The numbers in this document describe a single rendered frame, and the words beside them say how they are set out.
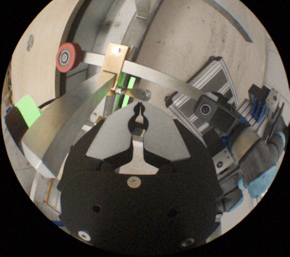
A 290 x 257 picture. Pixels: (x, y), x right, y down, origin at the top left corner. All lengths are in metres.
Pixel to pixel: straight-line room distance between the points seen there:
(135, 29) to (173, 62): 0.80
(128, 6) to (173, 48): 0.75
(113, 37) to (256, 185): 0.66
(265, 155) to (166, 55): 1.12
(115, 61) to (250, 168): 0.35
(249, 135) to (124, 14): 0.61
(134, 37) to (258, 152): 0.48
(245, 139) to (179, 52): 1.08
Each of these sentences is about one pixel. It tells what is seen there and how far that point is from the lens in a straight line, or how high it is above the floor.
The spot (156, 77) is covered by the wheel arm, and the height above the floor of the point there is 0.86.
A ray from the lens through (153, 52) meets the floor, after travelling 1.12.
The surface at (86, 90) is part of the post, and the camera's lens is 0.15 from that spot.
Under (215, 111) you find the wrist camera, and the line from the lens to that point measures 0.22.
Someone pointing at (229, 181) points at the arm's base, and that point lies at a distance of 0.63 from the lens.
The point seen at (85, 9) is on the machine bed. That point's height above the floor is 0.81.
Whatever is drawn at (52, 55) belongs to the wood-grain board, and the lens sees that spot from 0.34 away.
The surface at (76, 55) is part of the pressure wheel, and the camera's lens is 0.27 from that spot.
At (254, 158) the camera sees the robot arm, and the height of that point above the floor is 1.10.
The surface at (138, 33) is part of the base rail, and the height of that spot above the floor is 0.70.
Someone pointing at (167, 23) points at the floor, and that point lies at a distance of 1.20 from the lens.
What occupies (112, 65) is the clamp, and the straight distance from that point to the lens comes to 0.26.
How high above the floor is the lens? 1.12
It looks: 59 degrees down
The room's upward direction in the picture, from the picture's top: 178 degrees clockwise
